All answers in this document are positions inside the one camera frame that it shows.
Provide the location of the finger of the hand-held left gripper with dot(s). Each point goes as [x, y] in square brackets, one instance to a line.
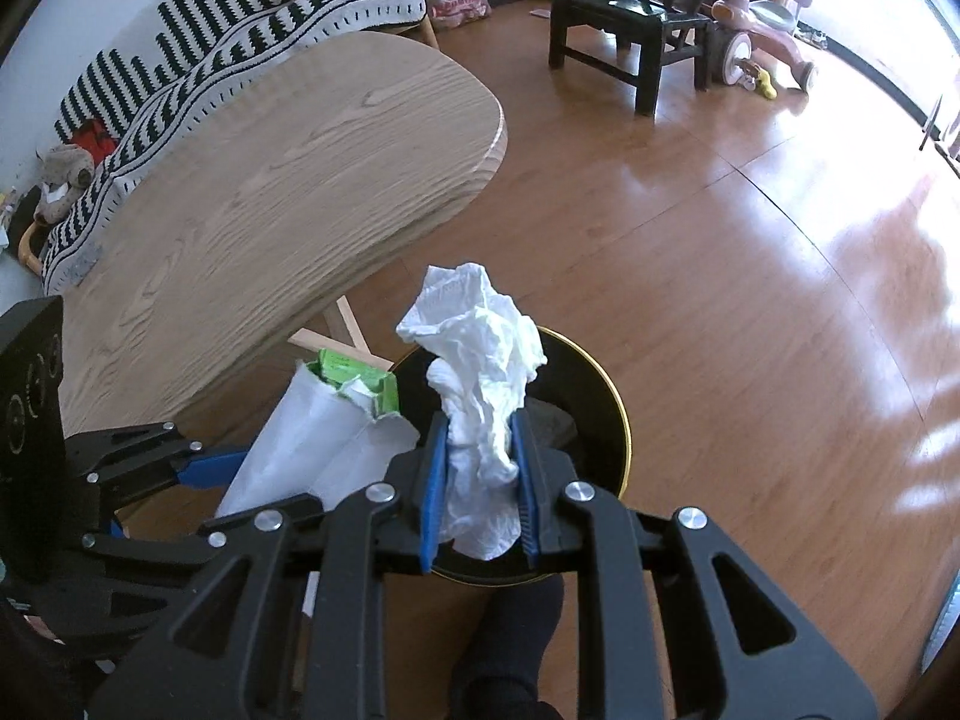
[150, 551]
[214, 467]

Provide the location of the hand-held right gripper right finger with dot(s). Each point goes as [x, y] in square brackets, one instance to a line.
[526, 487]

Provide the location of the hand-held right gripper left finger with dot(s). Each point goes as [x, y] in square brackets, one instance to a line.
[435, 495]

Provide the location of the white paper wrapper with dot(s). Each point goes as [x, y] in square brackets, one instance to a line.
[300, 442]

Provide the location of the black bin with gold rim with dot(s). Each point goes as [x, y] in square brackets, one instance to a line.
[592, 420]

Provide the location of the white tissue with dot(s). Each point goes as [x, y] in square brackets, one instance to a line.
[472, 360]

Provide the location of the green carton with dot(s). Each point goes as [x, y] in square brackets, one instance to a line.
[349, 369]

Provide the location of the person's black socked foot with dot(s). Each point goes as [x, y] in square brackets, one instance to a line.
[510, 652]

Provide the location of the brown teddy bear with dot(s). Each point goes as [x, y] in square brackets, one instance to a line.
[64, 169]

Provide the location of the red cushion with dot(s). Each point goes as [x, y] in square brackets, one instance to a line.
[94, 139]

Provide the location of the black and white striped sofa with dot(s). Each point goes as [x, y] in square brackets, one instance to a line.
[225, 22]

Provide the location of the yellow toy duck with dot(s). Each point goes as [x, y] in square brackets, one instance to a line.
[766, 84]

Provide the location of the clear plastic bag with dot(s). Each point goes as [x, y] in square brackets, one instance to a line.
[457, 4]

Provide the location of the black wooden chair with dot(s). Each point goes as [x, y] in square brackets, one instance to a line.
[622, 4]

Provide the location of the pink tricycle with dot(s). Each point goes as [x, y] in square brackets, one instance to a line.
[757, 30]

